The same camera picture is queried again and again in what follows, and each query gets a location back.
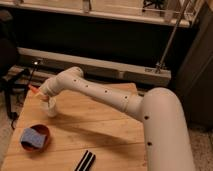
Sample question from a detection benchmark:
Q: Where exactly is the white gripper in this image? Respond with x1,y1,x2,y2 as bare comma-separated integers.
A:
40,79,61,109

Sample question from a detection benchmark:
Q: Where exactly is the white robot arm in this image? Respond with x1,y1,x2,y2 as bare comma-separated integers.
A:
39,67,196,171

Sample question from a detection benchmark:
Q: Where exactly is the blue sponge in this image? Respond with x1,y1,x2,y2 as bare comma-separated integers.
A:
20,128,46,148

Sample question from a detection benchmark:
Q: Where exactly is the black office chair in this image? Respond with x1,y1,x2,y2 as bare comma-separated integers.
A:
0,9,34,129

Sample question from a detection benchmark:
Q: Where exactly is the red bowl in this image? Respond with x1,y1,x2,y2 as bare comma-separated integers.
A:
20,124,50,152

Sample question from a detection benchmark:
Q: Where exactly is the white baseboard heater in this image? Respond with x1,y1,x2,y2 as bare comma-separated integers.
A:
18,47,171,87

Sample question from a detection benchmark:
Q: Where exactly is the black white striped object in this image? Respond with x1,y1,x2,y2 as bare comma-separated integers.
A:
74,151,96,171

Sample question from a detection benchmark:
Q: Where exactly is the metal pole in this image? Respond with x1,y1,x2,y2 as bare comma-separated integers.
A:
155,0,190,74

